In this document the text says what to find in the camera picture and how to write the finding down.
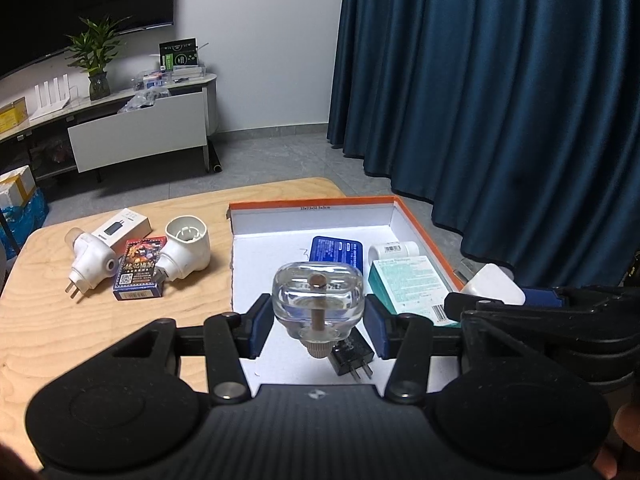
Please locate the blue curtain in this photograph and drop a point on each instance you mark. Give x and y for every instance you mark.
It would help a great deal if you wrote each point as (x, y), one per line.
(475, 85)

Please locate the yellow box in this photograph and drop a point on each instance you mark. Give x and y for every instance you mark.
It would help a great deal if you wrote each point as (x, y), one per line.
(12, 116)

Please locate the black roll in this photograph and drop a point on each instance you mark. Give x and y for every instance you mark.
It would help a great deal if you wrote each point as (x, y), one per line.
(216, 157)

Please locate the clear liquid refill bottle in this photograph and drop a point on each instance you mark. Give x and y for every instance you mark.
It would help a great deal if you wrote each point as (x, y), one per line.
(317, 305)

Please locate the blue packet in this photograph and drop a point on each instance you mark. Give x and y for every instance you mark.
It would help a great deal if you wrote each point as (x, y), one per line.
(335, 250)

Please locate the white television cabinet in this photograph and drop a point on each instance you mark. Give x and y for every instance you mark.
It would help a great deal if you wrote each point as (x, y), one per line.
(140, 130)

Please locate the person's right hand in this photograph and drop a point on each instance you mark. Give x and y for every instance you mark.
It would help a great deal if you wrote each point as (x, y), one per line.
(627, 422)

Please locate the white charger cube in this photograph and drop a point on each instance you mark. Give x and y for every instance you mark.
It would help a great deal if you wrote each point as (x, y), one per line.
(492, 282)

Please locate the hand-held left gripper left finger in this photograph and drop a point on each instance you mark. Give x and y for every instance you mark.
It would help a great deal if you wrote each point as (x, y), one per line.
(257, 325)

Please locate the black charger plug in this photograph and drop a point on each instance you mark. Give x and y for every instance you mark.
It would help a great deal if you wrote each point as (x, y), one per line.
(352, 357)

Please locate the blue plastic bag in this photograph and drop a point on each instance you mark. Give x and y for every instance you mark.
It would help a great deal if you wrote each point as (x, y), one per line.
(27, 225)

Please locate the white router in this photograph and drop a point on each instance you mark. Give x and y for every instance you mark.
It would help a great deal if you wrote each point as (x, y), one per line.
(50, 100)

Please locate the white plug-in heater with cap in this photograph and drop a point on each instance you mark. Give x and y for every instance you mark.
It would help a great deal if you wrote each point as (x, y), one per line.
(95, 260)

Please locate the green and black box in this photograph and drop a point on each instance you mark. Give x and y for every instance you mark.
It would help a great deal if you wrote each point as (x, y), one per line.
(179, 54)

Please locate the white and yellow carton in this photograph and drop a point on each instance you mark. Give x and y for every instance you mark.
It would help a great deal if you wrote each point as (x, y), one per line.
(17, 187)

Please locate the teal medicine box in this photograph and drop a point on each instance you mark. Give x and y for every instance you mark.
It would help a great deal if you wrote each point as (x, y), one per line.
(410, 287)

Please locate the playing card box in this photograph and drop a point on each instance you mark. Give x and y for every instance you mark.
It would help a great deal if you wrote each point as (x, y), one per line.
(139, 270)

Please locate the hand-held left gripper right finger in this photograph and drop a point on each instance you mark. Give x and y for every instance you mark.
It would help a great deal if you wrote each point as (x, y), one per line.
(376, 327)

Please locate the white plug-in heater open socket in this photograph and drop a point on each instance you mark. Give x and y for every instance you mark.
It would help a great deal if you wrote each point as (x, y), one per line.
(187, 250)

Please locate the green potted plant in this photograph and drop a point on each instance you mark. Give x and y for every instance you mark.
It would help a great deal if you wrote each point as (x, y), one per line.
(95, 47)

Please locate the clear plastic boxes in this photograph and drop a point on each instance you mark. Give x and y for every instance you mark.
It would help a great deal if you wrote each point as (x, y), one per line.
(149, 79)

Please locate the glass plant vase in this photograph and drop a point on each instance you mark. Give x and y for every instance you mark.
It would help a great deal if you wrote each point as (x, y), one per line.
(99, 86)

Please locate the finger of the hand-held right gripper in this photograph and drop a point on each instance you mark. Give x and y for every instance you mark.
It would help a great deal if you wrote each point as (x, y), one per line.
(480, 305)
(542, 298)

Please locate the orange cardboard box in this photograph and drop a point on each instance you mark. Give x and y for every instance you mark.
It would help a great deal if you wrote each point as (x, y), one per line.
(270, 260)

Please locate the white pill bottle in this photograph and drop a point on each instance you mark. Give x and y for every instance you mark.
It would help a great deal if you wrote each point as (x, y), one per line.
(395, 250)

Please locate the white charger package box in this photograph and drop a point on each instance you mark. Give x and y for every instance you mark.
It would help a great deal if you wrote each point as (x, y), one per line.
(122, 227)

